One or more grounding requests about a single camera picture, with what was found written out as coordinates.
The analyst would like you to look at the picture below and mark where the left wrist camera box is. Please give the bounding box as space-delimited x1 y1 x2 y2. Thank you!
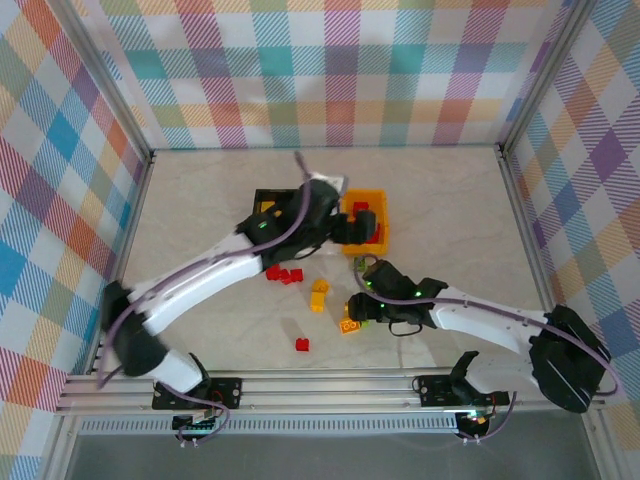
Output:
309 171 350 194

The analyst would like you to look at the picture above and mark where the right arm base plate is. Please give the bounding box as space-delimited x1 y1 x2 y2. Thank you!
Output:
416 374 516 409

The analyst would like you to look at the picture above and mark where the aluminium frame leg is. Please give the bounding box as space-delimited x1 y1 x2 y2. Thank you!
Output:
39 414 84 480
579 407 624 480

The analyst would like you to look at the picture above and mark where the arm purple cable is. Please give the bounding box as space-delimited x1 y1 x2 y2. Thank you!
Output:
97 151 314 446
352 253 624 444

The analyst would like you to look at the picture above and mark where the slotted grey cable duct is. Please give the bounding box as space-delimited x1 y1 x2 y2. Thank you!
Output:
79 417 461 436

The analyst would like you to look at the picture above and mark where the black plastic bin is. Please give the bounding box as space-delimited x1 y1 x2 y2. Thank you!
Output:
252 187 301 226

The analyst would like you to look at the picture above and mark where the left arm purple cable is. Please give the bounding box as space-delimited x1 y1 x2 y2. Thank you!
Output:
97 151 314 446

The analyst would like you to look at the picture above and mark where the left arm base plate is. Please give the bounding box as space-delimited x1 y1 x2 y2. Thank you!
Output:
151 377 244 412

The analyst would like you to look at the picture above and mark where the aluminium mounting rail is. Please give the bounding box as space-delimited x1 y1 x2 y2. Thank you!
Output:
53 372 610 416

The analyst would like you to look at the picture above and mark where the orange plastic bin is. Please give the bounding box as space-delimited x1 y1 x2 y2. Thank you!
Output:
340 187 392 257

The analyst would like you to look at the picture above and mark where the aluminium table side rail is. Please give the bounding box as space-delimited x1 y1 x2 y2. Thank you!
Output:
84 154 157 376
497 147 576 371

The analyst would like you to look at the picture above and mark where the aluminium frame post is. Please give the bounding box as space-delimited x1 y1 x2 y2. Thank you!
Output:
58 0 157 169
497 0 601 159

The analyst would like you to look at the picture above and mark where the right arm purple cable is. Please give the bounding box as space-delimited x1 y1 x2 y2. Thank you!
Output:
352 253 624 444

